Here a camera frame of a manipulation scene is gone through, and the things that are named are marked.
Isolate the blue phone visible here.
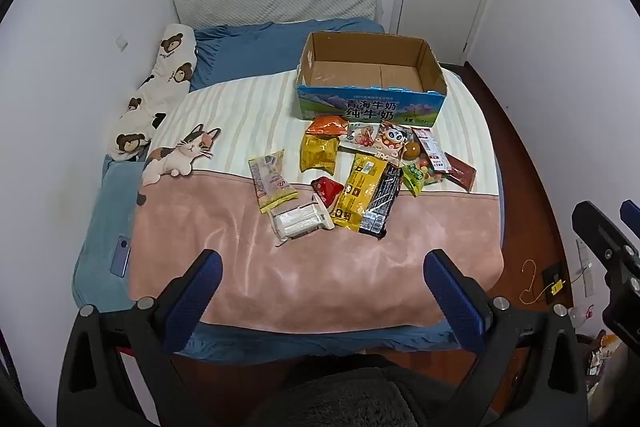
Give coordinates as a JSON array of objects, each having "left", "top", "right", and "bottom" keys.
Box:
[{"left": 111, "top": 235, "right": 133, "bottom": 278}]

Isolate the small yellow snack packet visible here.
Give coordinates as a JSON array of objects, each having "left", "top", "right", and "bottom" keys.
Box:
[{"left": 300, "top": 133, "right": 341, "bottom": 175}]

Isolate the large yellow snack packet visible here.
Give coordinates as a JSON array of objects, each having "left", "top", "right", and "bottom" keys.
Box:
[{"left": 331, "top": 153, "right": 388, "bottom": 233}]

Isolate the clutter of plastic bags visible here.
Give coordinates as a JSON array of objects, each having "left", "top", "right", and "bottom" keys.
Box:
[{"left": 570, "top": 304, "right": 621, "bottom": 388}]

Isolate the green colourful candy packet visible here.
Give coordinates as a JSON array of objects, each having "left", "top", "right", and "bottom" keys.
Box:
[{"left": 400, "top": 159, "right": 451, "bottom": 198}]

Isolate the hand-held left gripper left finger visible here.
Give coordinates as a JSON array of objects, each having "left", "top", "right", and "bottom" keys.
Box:
[{"left": 57, "top": 249, "right": 223, "bottom": 427}]

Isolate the clear white snack packet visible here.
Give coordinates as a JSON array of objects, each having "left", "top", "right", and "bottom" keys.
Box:
[{"left": 268, "top": 202, "right": 335, "bottom": 244}]

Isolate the panda print snack packet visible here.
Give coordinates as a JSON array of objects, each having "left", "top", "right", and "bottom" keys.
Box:
[{"left": 374, "top": 121, "right": 416, "bottom": 168}]

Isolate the black floor socket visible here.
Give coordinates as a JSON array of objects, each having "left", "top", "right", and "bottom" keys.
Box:
[{"left": 542, "top": 261, "right": 565, "bottom": 305}]

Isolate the orange snack packet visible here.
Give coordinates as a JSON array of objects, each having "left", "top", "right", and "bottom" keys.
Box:
[{"left": 306, "top": 115, "right": 349, "bottom": 138}]

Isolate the dark red snack packet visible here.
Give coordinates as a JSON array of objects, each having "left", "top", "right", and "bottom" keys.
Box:
[{"left": 440, "top": 152, "right": 477, "bottom": 192}]

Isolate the person's dark fleece clothing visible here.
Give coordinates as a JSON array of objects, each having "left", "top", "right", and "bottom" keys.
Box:
[{"left": 250, "top": 353, "right": 481, "bottom": 427}]

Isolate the black snack packet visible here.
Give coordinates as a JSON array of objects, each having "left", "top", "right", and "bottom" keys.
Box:
[{"left": 359, "top": 164, "right": 403, "bottom": 238}]

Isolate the cardboard box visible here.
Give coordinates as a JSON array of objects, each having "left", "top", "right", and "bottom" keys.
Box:
[{"left": 293, "top": 32, "right": 447, "bottom": 128}]

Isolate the cat print striped blanket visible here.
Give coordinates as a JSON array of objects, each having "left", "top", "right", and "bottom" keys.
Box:
[{"left": 127, "top": 67, "right": 505, "bottom": 335}]

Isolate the white nut print packet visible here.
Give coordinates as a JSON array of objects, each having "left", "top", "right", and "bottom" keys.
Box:
[{"left": 339, "top": 122, "right": 383, "bottom": 154}]

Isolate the red and white snack packet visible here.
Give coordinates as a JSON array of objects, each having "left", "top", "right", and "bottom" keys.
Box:
[{"left": 411, "top": 127, "right": 451, "bottom": 172}]

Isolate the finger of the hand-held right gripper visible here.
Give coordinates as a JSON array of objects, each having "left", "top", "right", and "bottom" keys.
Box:
[
  {"left": 619, "top": 199, "right": 640, "bottom": 234},
  {"left": 571, "top": 201, "right": 637, "bottom": 269}
]

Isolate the white power strip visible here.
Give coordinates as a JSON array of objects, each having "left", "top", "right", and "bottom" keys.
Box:
[{"left": 575, "top": 238, "right": 596, "bottom": 298}]

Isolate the bear print pillow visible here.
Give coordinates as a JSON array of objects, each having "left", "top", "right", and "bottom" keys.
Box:
[{"left": 105, "top": 23, "right": 197, "bottom": 162}]

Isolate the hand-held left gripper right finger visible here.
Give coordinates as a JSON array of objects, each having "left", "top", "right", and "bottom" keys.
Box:
[{"left": 424, "top": 249, "right": 588, "bottom": 427}]

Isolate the small red snack packet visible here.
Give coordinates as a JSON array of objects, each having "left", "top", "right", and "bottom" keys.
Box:
[{"left": 310, "top": 176, "right": 345, "bottom": 208}]

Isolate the beige yellow-edged snack packet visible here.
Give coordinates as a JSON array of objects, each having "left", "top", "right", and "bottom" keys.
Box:
[{"left": 248, "top": 149, "right": 299, "bottom": 214}]

